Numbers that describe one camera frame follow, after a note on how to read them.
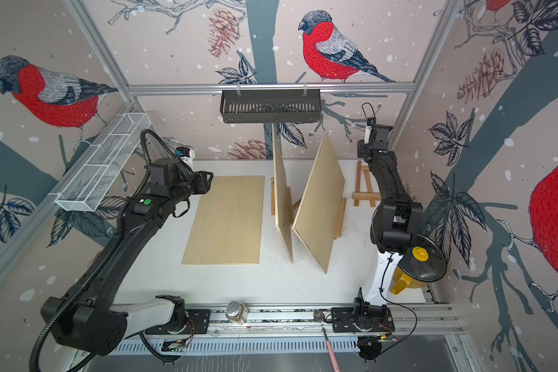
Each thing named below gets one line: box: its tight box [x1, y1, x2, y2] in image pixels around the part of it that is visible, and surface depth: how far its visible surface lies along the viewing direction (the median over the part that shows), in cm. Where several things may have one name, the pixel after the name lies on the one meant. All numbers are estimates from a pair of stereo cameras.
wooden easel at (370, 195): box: [351, 160, 381, 207], surface depth 109 cm
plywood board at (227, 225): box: [181, 175, 266, 266], surface depth 97 cm
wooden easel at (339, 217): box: [292, 197, 347, 240], surface depth 97 cm
